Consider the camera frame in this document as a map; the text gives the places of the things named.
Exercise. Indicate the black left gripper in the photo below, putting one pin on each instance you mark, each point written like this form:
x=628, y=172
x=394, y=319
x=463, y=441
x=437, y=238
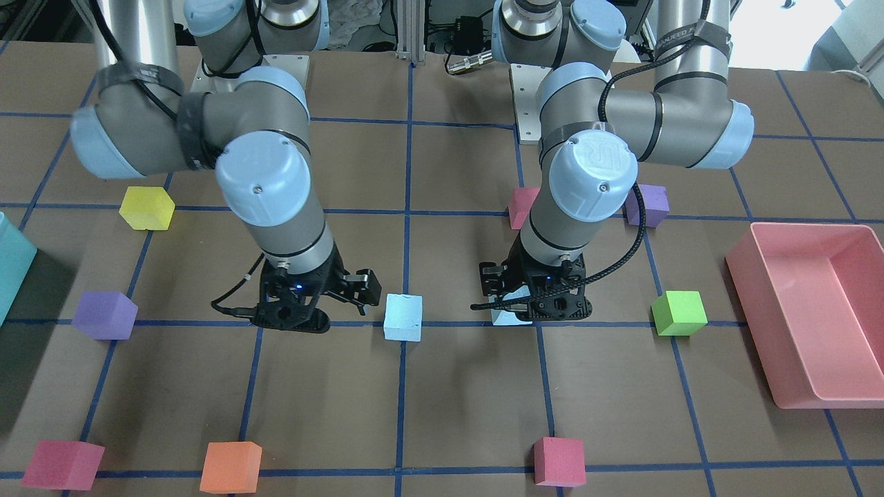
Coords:
x=492, y=277

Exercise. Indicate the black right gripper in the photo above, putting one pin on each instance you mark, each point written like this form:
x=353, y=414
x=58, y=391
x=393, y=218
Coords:
x=334, y=271

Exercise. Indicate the light blue foam block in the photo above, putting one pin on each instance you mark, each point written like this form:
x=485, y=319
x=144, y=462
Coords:
x=403, y=318

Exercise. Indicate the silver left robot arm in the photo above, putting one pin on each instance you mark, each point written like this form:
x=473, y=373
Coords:
x=597, y=128

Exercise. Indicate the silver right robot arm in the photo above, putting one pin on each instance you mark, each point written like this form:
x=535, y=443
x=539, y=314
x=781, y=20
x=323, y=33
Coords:
x=252, y=133

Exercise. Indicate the pink foam block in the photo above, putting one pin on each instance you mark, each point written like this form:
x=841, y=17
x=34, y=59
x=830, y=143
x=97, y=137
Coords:
x=63, y=465
x=559, y=462
x=519, y=206

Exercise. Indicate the green foam block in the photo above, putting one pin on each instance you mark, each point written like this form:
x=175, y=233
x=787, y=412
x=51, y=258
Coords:
x=679, y=313

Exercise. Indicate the purple foam block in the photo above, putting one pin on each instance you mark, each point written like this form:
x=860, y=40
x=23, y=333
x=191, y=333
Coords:
x=105, y=315
x=656, y=205

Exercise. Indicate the yellow foam block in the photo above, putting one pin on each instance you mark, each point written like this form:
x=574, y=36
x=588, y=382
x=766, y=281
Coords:
x=147, y=208

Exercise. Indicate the orange foam block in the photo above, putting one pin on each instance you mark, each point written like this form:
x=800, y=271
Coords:
x=231, y=468

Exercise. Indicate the pink plastic tray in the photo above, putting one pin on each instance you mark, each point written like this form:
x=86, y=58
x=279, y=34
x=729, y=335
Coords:
x=812, y=295

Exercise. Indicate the teal plastic tray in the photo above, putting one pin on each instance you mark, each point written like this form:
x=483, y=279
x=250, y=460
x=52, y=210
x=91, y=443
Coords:
x=17, y=254

